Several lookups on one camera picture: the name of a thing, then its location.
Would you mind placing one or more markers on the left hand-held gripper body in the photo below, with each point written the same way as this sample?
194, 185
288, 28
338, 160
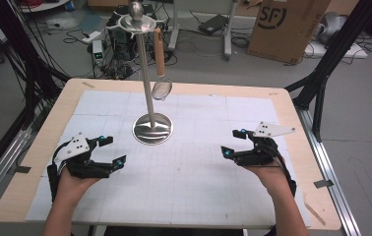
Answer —
75, 147

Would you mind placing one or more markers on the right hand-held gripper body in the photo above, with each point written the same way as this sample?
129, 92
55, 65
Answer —
261, 147

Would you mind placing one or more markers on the metal utensil stand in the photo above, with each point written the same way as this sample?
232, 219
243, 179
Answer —
148, 88

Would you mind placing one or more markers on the person's right hand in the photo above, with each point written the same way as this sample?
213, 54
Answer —
269, 178

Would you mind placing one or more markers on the person's left hand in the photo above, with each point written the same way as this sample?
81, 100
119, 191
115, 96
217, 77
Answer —
72, 187

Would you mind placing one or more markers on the white grid mat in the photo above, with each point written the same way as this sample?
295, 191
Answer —
187, 177

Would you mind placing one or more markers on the grey tape piece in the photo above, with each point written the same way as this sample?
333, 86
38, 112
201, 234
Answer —
21, 169
323, 183

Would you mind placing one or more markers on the grey box with green light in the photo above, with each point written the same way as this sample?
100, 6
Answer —
97, 51

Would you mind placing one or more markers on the white power strip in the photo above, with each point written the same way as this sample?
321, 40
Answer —
90, 37

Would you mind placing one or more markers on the flat black device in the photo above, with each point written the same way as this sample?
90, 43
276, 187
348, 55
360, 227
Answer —
213, 24

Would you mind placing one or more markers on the brown cardboard box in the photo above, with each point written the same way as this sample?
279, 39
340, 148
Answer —
285, 29

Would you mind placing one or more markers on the white flat board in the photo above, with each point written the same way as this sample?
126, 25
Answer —
338, 50

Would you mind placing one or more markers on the aluminium rail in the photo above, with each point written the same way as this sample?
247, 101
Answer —
328, 170
0, 167

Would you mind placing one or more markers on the white metal frame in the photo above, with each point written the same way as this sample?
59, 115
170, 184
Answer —
228, 32

